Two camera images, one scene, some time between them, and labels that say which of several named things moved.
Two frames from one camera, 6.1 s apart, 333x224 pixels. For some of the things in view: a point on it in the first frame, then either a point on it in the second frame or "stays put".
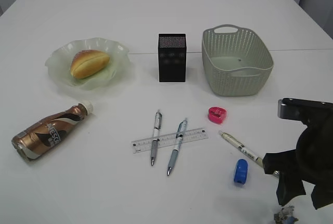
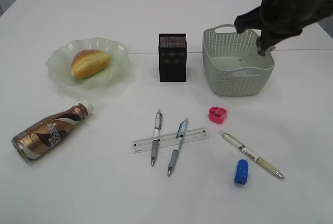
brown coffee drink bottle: [45, 135] stays put
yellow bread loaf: [86, 62] stays put
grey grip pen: [158, 116] stays put
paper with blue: [285, 216] -> [261, 51]
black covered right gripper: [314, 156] -> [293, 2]
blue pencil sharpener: [241, 171] stays put
